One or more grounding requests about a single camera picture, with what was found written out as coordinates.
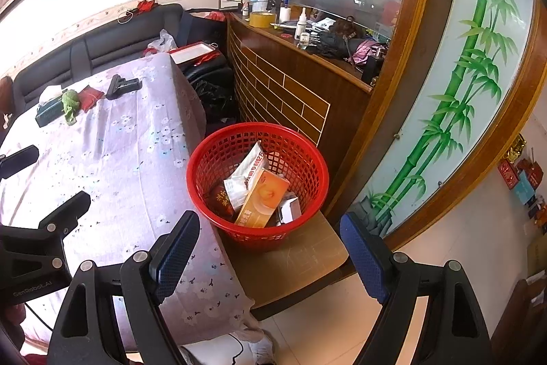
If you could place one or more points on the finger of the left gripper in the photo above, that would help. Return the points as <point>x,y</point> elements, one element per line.
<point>65,218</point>
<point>12,164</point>

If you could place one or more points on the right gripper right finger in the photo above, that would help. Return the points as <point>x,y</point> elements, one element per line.
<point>370,257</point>

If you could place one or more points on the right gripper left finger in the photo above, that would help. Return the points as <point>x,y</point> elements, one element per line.
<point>170,254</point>

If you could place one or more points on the red white plastic bag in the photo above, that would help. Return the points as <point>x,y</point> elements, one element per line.
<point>254,161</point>

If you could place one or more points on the orange cardboard box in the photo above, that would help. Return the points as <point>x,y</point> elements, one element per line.
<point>265,195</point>

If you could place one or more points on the red foil bag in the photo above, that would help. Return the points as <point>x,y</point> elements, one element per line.
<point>219,203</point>

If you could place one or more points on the white medicine box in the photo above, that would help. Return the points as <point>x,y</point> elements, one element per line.
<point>236,190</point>

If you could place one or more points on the red white paper box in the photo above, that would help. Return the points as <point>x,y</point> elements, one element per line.
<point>289,208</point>

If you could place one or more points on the dark green tissue box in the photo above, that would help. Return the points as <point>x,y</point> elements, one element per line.
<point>50,106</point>

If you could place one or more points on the wooden stool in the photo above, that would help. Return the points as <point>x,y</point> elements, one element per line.
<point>307,260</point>

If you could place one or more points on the green crumpled cloth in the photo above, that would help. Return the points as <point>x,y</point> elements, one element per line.
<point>71,106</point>

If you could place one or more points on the red flat pouch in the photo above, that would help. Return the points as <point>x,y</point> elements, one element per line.
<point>89,97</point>

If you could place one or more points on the floral purple tablecloth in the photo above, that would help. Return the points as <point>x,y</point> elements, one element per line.
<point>130,155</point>

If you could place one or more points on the red plastic mesh basket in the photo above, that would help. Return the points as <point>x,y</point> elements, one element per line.
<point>290,155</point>

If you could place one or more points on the black toy gun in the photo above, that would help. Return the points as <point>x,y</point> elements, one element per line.
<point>119,86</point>

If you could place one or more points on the wooden brick pattern counter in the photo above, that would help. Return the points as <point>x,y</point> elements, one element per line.
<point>277,82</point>

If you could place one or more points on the black leather sofa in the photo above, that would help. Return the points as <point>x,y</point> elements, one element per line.
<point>109,45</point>

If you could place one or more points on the bamboo painted glass panel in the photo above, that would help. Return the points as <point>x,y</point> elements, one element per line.
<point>478,58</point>

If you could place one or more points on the yellow tape roll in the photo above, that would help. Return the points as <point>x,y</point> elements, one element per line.
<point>261,20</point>

